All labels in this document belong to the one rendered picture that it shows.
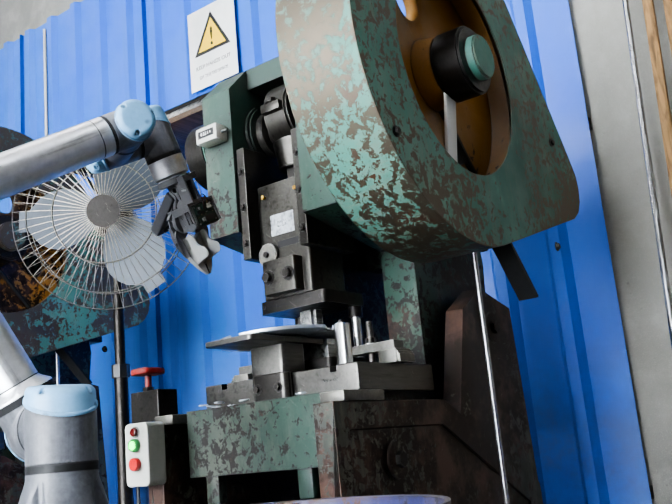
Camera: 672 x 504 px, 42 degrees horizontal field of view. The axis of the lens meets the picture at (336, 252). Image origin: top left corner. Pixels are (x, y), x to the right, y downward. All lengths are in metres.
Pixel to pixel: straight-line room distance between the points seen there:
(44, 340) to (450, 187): 1.80
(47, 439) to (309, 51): 0.84
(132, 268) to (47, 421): 1.31
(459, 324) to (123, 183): 1.18
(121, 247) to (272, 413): 1.08
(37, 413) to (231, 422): 0.55
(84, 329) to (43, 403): 1.79
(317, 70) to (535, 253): 1.54
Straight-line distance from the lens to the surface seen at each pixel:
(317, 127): 1.69
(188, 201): 1.81
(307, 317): 2.07
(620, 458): 2.92
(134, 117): 1.66
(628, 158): 3.02
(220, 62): 4.12
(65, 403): 1.49
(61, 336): 3.22
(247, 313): 3.76
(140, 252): 2.74
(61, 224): 2.79
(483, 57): 1.95
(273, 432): 1.85
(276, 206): 2.09
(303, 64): 1.70
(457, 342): 2.14
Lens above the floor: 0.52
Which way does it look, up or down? 13 degrees up
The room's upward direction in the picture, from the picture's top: 5 degrees counter-clockwise
